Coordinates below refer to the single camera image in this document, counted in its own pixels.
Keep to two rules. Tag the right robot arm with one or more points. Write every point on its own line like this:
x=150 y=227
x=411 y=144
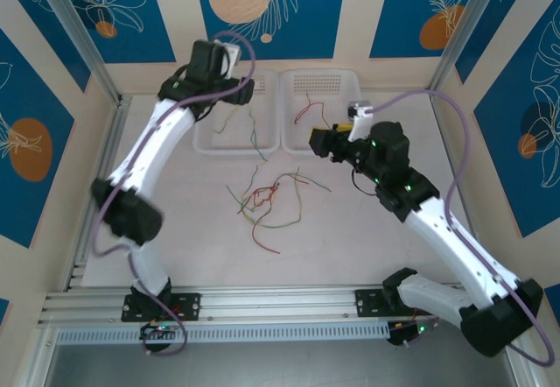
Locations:
x=459 y=247

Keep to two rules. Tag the aluminium rail beam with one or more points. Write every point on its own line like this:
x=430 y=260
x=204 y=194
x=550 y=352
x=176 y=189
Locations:
x=280 y=301

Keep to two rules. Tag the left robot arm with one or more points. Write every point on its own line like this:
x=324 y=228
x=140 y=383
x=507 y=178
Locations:
x=149 y=146

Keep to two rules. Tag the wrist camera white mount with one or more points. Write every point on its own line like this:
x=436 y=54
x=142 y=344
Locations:
x=361 y=120
x=232 y=54

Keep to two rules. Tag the white plastic basket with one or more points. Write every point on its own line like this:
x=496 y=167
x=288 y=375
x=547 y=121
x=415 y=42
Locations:
x=236 y=137
x=324 y=85

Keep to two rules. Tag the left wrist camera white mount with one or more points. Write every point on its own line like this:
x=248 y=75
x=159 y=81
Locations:
x=232 y=54

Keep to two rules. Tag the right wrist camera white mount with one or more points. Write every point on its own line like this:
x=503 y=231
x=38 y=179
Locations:
x=361 y=120

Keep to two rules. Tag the black controller board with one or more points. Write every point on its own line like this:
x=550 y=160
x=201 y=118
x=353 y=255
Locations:
x=157 y=332
x=407 y=334

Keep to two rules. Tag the aluminium frame post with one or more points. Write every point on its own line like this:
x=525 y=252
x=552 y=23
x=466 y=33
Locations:
x=459 y=37
x=83 y=41

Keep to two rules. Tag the grey metal sheet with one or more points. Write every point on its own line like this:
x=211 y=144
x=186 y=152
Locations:
x=280 y=365

